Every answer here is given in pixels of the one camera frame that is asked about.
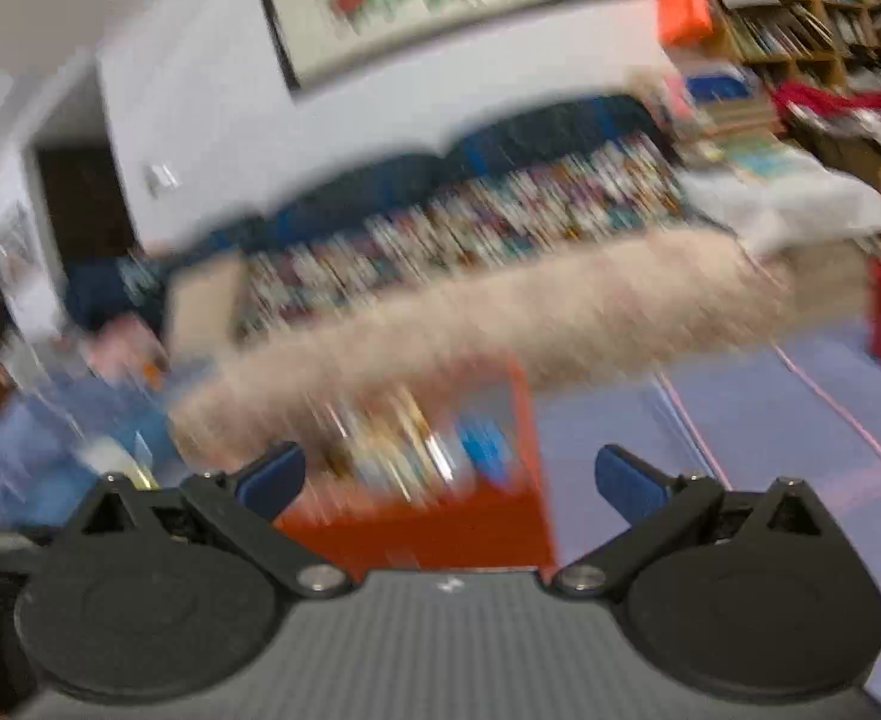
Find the white cloth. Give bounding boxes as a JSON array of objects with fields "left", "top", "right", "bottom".
[{"left": 680, "top": 154, "right": 881, "bottom": 256}]

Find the red cloth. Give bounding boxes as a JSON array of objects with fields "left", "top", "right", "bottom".
[{"left": 774, "top": 82, "right": 881, "bottom": 126}]

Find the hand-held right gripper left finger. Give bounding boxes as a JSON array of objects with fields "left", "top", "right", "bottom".
[{"left": 60, "top": 441, "right": 353, "bottom": 601}]

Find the stack of books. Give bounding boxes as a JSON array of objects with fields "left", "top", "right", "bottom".
[{"left": 684, "top": 64, "right": 778, "bottom": 136}]

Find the green mug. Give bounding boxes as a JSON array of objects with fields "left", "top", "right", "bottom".
[{"left": 84, "top": 435, "right": 160, "bottom": 492}]

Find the beige pillow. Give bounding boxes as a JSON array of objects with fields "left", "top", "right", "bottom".
[{"left": 166, "top": 251, "right": 250, "bottom": 357}]

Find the blue checked tablecloth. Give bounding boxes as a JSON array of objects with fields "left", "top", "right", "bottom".
[{"left": 515, "top": 322, "right": 881, "bottom": 720}]

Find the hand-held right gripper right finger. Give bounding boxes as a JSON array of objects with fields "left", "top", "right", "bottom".
[{"left": 549, "top": 444, "right": 851, "bottom": 601}]

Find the blue patterned sofa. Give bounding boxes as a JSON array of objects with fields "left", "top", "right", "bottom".
[{"left": 65, "top": 94, "right": 793, "bottom": 458}]

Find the orange paper bag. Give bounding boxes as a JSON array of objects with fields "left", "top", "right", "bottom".
[{"left": 657, "top": 0, "right": 713, "bottom": 46}]

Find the orange plastic basket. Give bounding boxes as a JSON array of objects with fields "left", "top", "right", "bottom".
[{"left": 271, "top": 360, "right": 559, "bottom": 578}]

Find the daisy print cushion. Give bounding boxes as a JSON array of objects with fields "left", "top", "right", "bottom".
[
  {"left": 425, "top": 133, "right": 685, "bottom": 265},
  {"left": 245, "top": 214, "right": 441, "bottom": 346}
]

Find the large framed flower painting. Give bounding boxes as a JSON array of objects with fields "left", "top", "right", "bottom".
[{"left": 251, "top": 0, "right": 659, "bottom": 91}]

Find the dark blue garment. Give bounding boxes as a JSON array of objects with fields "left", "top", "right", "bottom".
[{"left": 65, "top": 255, "right": 172, "bottom": 331}]

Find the pink floral sofa cover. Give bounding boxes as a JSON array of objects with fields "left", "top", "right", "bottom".
[{"left": 170, "top": 229, "right": 793, "bottom": 458}]

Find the blue checked quilt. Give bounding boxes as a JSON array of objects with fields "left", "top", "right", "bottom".
[{"left": 0, "top": 375, "right": 179, "bottom": 533}]

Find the wooden bookshelf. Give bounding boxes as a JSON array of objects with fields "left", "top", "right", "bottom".
[{"left": 684, "top": 0, "right": 881, "bottom": 203}]

